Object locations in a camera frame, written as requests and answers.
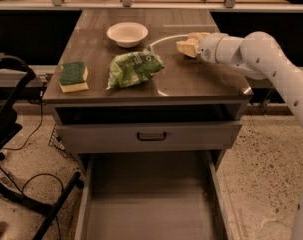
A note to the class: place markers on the green chip bag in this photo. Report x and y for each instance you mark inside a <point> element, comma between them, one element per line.
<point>133,68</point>

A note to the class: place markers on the open bottom drawer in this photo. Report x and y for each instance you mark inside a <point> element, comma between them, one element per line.
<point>152,196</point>

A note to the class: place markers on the grey drawer cabinet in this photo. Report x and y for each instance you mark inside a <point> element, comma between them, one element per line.
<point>143,95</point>

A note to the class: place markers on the middle drawer with black handle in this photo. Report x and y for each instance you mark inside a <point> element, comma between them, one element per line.
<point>123,138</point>

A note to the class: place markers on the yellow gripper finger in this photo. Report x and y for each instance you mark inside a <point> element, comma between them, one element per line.
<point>198,35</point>
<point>188,47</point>

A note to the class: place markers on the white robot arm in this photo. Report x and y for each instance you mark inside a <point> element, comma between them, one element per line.
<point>261,177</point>

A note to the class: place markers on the white bowl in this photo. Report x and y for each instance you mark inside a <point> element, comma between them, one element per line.
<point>127,34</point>

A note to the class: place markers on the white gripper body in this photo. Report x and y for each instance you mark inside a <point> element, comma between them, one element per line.
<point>208,46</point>

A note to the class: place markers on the black chair frame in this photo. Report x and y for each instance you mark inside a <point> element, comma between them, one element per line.
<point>8,129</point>

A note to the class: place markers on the green yellow sponge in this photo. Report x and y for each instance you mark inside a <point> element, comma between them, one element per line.
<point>73,77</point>

